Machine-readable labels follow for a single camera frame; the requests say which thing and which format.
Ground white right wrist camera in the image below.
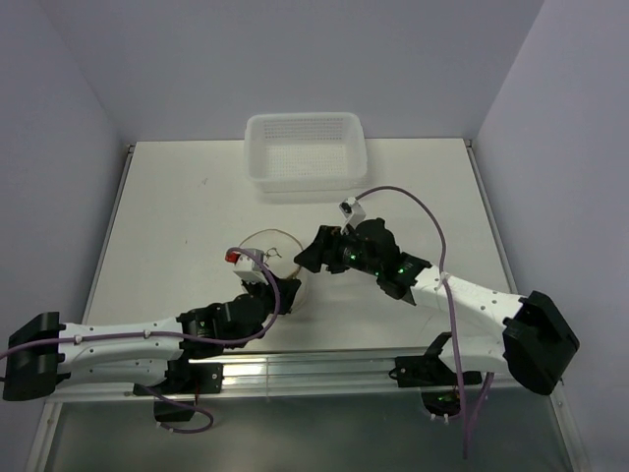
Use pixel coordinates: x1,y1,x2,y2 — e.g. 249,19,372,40
339,197,366,234

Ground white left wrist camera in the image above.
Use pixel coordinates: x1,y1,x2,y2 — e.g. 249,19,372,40
225,248,266,283

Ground aluminium mounting rail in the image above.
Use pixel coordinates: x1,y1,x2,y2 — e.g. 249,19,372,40
48,343,564,399

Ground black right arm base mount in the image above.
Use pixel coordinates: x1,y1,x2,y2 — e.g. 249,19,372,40
388,349,461,417

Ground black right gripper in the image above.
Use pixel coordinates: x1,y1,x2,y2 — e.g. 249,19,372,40
294,224,382,276

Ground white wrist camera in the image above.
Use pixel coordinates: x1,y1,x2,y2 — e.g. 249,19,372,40
225,248,266,283
339,197,366,234

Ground white perforated plastic basket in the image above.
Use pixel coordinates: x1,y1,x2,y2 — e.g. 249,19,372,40
244,112,369,193

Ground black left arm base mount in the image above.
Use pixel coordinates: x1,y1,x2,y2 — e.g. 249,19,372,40
133,361,223,434

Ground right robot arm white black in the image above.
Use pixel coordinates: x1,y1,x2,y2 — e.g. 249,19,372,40
294,218,580,395

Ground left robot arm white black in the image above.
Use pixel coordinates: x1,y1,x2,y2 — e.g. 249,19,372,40
1,278,302,402

